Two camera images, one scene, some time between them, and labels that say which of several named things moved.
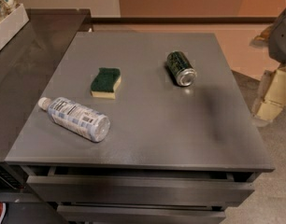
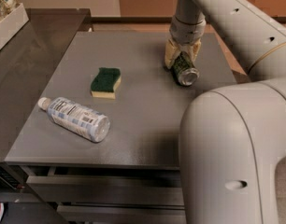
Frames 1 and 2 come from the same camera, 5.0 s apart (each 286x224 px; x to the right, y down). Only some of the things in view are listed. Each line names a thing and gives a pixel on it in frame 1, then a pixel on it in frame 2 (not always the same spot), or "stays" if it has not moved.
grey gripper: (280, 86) -> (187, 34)
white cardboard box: (8, 26) stays
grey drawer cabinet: (142, 128) stays
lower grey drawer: (138, 215) stays
